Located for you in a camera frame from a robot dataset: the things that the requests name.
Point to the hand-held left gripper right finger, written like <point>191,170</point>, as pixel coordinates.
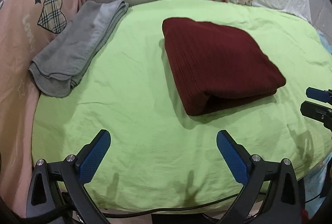
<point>232,159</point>

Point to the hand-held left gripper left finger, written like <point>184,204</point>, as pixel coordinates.
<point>94,159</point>

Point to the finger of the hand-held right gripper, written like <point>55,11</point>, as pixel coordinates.
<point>316,111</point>
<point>319,94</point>

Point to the maroon knit sweater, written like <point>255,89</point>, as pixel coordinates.
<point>220,63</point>

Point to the light green bed sheet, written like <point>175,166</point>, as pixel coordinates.
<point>142,109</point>

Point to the grey towel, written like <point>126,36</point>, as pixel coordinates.
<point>72,45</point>

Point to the pink garment with plaid heart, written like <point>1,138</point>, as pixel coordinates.
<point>15,71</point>

